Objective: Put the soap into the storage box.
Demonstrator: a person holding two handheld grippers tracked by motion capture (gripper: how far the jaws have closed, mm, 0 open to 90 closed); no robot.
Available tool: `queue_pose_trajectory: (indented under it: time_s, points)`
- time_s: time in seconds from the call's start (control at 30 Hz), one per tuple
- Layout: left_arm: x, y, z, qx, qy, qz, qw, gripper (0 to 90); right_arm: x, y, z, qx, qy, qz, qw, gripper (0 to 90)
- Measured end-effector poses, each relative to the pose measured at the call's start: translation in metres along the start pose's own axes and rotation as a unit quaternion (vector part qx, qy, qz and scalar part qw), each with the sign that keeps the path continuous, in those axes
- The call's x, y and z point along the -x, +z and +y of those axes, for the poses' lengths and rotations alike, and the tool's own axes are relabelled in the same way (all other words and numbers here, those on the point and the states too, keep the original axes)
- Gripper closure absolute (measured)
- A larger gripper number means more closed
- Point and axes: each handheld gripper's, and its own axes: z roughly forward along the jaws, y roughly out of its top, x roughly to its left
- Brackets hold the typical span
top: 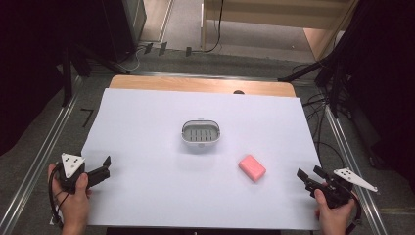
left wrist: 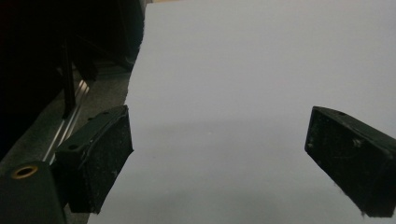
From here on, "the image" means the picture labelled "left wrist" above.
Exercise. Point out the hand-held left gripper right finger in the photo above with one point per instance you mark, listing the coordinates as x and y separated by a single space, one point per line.
351 155

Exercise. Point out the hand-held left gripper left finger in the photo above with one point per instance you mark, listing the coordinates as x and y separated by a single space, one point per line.
99 161

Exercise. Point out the silver metal rail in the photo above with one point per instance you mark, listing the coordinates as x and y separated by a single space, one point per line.
71 122

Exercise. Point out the black metal stand post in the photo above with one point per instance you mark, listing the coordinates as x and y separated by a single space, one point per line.
68 90

